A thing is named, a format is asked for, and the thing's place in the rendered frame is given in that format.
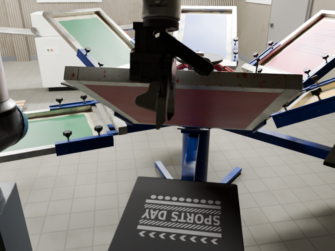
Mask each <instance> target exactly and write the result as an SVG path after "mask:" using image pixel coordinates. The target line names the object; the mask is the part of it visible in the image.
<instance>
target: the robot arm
mask: <svg viewBox="0 0 335 251"><path fill-rule="evenodd" d="M180 14H181V0H142V19H143V22H133V30H135V48H133V49H132V50H131V53H130V77H129V80H130V81H132V82H139V83H150V84H149V89H148V91H147V92H146V93H143V94H140V95H137V96H136V97H135V104H136V105H137V106H138V107H141V108H144V109H147V110H150V111H153V112H156V113H157V114H156V129H160V128H161V126H162V125H163V124H164V122H165V121H166V114H167V120H168V121H170V120H171V118H172V117H173V115H174V105H175V79H176V58H177V57H178V58H179V59H181V60H182V61H184V62H185V63H186V64H188V65H189V66H191V67H192V68H193V70H194V72H195V73H196V74H197V75H199V76H205V77H209V76H210V75H211V73H212V72H213V71H214V65H213V64H212V62H211V60H210V59H209V58H207V57H202V56H200V55H199V54H197V53H196V52H194V51H193V50H191V49H190V48H189V47H187V46H186V45H184V44H183V43H181V42H180V41H179V40H177V39H176V38H174V37H173V36H171V35H170V34H169V33H168V32H175V31H178V30H179V21H180ZM157 33H160V35H159V37H156V34H157ZM134 50H135V51H134ZM27 131H28V119H27V116H26V114H25V113H23V109H22V108H21V107H19V106H18V105H16V102H15V101H14V100H12V99H11V98H9V96H8V90H7V85H6V80H5V74H4V69H3V63H2V58H1V53H0V152H2V151H4V150H5V149H7V148H9V147H10V146H13V145H15V144H17V143H18V142H19V141H20V140H21V139H23V138H24V137H25V135H26V134H27Z"/></svg>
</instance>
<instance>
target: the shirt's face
mask: <svg viewBox="0 0 335 251"><path fill-rule="evenodd" d="M148 194H153V195H164V196H176V197H187V198H197V199H209V200H220V201H221V243H222V245H221V246H220V245H211V244H202V243H193V242H183V241H174V240H165V239H156V238H146V237H137V236H135V233H136V230H137V227H138V224H139V221H140V218H141V215H142V212H143V209H144V206H145V203H146V199H147V196H148ZM109 251H243V250H242V240H241V230H240V220H239V210H238V200H237V190H236V184H227V183H215V182H203V181H191V180H179V179H167V178H154V177H142V176H139V177H138V180H137V182H136V185H135V187H134V190H133V192H132V195H131V197H130V200H129V202H128V205H127V207H126V210H125V212H124V215H123V217H122V220H121V222H120V224H119V227H118V229H117V232H116V234H115V237H114V239H113V242H112V244H111V247H110V249H109Z"/></svg>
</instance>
